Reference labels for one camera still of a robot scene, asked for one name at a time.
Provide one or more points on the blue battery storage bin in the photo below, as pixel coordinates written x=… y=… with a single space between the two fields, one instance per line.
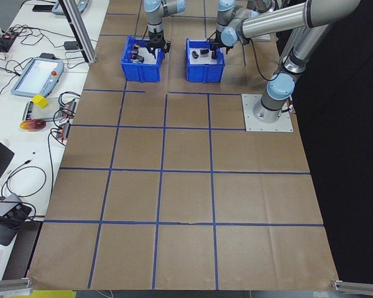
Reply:
x=205 y=73

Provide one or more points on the blue push-button storage bin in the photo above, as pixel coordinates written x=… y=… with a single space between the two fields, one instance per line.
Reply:
x=140 y=74

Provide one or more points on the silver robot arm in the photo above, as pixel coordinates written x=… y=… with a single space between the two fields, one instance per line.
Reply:
x=276 y=20
x=153 y=18

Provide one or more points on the black cylindrical battery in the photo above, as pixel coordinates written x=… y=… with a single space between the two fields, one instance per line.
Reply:
x=205 y=51
x=195 y=54

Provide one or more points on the black pendant connector box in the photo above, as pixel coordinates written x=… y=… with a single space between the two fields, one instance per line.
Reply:
x=48 y=56

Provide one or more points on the black orange connector box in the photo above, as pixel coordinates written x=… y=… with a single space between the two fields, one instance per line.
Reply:
x=67 y=108
x=62 y=133

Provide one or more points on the pile of push-button switches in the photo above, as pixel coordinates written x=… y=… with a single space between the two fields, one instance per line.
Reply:
x=148 y=61

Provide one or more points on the black cylindrical capacitors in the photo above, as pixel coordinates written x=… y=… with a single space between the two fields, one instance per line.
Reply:
x=200 y=62

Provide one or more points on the black block red button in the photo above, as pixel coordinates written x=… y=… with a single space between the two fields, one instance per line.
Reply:
x=133 y=56

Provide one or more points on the black power adapter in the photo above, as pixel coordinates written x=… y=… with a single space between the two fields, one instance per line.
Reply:
x=71 y=46

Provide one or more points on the grey blue teach pendant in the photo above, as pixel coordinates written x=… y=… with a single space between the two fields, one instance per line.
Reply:
x=37 y=77
x=58 y=8

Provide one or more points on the black smartphone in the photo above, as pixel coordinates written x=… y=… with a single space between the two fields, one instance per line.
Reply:
x=43 y=7

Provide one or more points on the yellow cube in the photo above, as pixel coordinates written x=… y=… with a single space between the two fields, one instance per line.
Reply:
x=39 y=101

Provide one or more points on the silver metal holder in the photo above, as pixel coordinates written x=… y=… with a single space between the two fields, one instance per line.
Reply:
x=28 y=110

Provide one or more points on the small electronics circuit board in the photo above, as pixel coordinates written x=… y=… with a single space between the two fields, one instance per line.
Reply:
x=9 y=35

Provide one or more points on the red yellow fruit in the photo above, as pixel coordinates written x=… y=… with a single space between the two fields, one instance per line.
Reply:
x=32 y=125

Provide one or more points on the aluminium profile bar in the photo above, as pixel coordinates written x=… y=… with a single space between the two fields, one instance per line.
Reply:
x=357 y=286
x=9 y=284

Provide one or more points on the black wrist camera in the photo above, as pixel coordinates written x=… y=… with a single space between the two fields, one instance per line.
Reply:
x=155 y=35

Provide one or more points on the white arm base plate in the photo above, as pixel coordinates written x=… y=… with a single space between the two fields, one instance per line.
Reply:
x=251 y=121
x=262 y=37

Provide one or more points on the aluminium profile post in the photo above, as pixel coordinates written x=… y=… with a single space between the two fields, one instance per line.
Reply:
x=78 y=31

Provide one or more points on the black frame cover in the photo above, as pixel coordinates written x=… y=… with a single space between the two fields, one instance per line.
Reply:
x=345 y=155

